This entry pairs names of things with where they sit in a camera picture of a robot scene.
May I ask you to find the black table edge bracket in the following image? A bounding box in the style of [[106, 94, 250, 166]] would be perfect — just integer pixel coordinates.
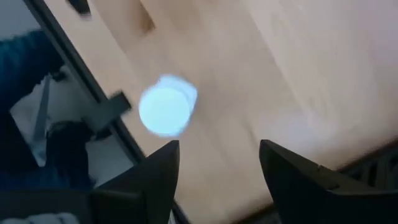
[[66, 0, 93, 17], [81, 91, 132, 133]]

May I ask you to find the person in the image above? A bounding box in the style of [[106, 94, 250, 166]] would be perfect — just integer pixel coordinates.
[[0, 29, 96, 194]]

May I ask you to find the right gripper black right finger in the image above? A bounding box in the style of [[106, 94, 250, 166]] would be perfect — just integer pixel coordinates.
[[259, 139, 398, 224]]

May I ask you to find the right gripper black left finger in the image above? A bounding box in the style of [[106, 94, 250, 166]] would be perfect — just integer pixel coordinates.
[[93, 139, 181, 224]]

